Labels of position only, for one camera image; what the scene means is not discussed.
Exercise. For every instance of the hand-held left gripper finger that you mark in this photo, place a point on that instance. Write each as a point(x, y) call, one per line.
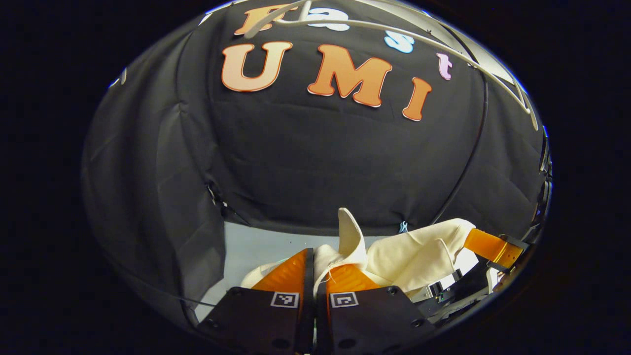
point(321, 320)
point(309, 276)

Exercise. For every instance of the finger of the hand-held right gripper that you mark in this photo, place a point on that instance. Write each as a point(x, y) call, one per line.
point(493, 246)

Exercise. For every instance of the cream shirt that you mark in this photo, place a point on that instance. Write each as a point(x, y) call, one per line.
point(404, 261)

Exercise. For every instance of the black clothes rack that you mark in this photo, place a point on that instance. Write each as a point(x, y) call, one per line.
point(474, 150)

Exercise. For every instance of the white plastic hanger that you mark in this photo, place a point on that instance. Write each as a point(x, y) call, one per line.
point(315, 21)

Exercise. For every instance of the black backdrop cloth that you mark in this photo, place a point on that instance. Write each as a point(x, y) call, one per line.
point(296, 158)

